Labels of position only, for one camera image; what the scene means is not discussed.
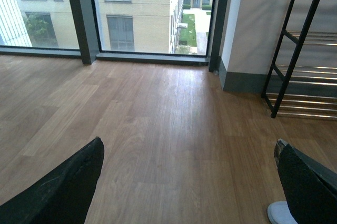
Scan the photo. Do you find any black chrome shoe rack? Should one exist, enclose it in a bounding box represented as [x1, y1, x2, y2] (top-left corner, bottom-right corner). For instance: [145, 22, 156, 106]
[261, 0, 336, 119]

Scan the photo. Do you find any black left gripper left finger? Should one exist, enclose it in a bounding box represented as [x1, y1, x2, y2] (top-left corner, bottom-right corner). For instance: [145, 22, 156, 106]
[1, 137, 104, 223]

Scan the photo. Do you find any white slide sandal left-held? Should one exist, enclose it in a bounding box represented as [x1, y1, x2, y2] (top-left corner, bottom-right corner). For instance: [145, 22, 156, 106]
[267, 201, 297, 224]

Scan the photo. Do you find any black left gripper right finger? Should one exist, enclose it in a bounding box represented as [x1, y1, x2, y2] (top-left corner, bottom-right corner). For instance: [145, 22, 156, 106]
[274, 139, 336, 223]

